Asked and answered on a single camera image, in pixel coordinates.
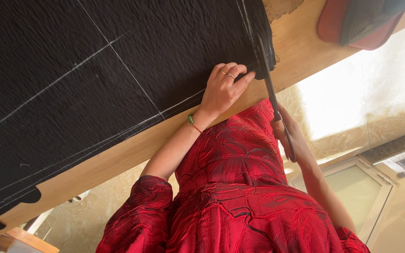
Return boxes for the white wall socket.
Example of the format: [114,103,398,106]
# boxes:
[65,190,91,205]

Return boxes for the red patterned dress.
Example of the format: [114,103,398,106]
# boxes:
[96,98,371,253]

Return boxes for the brown ragged paper piece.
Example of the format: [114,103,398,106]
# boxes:
[262,0,305,24]

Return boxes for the person's right hand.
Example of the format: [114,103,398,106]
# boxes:
[270,102,304,164]

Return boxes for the wooden stool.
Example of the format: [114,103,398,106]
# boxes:
[0,227,60,253]

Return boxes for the dark green object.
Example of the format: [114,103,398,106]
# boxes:
[340,0,405,46]

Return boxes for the white framed glass door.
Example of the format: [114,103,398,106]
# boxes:
[288,156,399,244]

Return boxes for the red plastic tray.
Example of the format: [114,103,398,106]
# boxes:
[317,0,405,51]

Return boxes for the black tailor scissors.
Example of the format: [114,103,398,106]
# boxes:
[257,35,297,163]

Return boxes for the green bead bracelet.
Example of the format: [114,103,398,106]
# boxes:
[188,113,204,134]

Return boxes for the person's left hand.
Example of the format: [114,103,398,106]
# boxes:
[200,63,256,120]

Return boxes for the black fabric with chalk lines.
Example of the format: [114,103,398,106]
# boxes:
[0,0,278,237]

